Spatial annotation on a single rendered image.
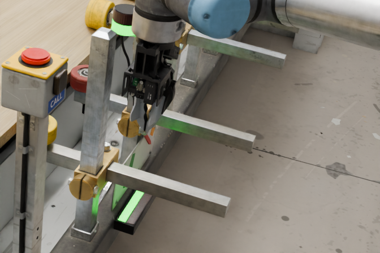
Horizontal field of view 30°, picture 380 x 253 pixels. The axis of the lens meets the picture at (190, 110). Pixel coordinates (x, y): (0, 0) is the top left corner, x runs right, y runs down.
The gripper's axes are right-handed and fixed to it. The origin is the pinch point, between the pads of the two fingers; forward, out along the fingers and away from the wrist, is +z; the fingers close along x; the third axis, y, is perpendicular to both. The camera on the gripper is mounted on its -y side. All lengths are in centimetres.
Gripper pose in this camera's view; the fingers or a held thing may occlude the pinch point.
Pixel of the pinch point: (146, 123)
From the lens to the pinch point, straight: 139.6
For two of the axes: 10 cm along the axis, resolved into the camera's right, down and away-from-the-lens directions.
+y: -2.9, 4.5, -8.4
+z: -1.5, 8.5, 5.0
